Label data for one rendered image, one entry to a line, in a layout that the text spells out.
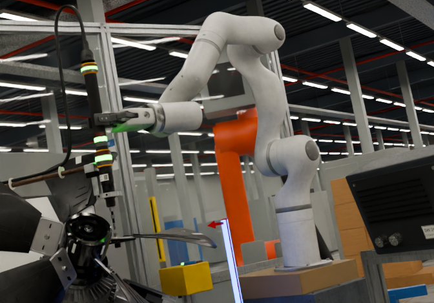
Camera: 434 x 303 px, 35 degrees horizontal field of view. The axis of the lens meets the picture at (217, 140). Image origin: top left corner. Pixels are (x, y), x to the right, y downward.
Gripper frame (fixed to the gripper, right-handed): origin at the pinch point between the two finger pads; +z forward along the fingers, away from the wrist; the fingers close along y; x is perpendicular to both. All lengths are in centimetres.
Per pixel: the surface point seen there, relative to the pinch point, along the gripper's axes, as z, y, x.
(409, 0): -882, 551, 298
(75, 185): 3.3, 13.3, -15.1
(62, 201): 7.1, 14.8, -18.8
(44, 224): 17.5, 3.1, -25.1
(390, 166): -29, -71, -28
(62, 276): 17.5, -4.0, -38.6
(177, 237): -14.5, -6.4, -34.2
